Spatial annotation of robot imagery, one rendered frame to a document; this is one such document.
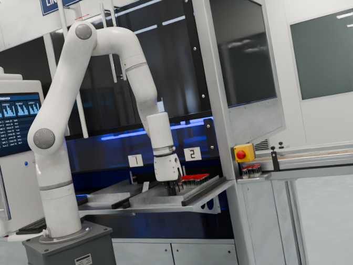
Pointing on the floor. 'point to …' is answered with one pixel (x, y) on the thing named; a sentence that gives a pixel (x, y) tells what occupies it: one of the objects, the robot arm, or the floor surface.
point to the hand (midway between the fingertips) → (172, 192)
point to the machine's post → (223, 130)
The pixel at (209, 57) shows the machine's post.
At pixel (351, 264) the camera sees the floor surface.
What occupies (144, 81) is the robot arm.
